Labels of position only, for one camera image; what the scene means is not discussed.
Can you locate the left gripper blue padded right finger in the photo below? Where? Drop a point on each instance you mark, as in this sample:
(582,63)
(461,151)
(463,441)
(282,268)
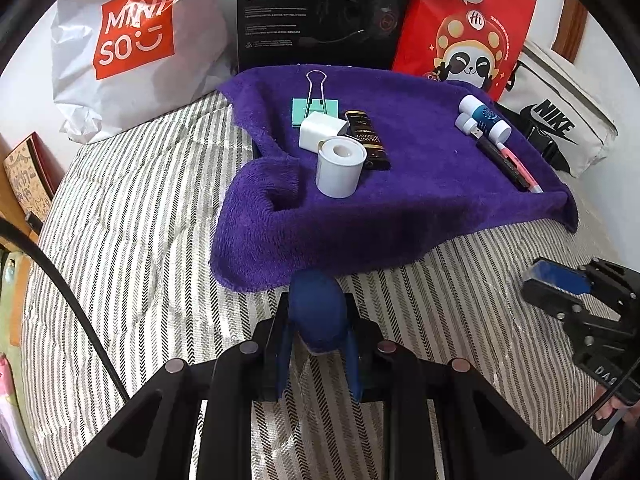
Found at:
(351,352)

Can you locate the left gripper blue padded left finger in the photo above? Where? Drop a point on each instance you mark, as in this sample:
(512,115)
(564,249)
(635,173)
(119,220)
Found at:
(287,333)

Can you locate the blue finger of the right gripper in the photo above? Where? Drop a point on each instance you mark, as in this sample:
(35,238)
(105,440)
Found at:
(554,288)

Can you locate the blue oval object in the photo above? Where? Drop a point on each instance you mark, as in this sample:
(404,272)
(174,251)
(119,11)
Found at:
(317,308)

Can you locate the pink highlighter pen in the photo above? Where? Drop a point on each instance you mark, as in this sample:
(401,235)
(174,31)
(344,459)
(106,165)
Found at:
(533,185)

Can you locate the black marker pen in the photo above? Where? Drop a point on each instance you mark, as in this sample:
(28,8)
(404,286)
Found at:
(504,164)

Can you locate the white blue bottle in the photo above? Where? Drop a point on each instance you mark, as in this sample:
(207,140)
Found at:
(492,125)

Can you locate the small white cap bottle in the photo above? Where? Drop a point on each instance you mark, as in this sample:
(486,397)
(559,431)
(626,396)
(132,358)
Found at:
(468,125)

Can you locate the white tape roll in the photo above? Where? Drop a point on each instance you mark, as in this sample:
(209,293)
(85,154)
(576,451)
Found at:
(340,161)

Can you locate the black gold tube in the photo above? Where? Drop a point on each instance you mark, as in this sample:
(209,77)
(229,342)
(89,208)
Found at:
(360,128)

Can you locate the white charger plug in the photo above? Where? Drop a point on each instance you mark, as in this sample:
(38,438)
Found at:
(317,128)

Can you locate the green binder clip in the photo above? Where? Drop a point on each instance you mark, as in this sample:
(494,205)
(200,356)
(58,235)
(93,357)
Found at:
(314,101)

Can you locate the dark sleeve forearm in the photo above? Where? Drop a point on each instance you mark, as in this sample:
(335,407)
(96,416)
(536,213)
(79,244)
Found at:
(620,459)

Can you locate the person right hand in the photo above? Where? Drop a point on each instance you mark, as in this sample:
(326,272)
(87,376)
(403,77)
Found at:
(606,411)

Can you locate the white Nike waist bag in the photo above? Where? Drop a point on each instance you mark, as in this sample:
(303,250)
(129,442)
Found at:
(549,101)

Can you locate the purple fleece towel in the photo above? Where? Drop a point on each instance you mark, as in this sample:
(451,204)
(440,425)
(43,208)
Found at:
(274,221)

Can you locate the red panda paper bag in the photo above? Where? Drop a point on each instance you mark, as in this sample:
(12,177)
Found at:
(475,41)

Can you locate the colourful hanging clothes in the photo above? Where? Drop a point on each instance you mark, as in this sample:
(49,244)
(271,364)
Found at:
(14,421)

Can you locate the wooden bedside furniture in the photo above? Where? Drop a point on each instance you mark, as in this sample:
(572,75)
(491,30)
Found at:
(13,215)

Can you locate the black headset box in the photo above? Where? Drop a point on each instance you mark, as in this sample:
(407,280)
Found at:
(362,33)

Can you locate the white Miniso plastic bag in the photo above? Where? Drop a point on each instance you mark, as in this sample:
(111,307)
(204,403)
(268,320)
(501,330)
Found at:
(120,63)

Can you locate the wooden door frame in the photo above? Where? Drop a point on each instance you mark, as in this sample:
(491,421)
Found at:
(571,28)

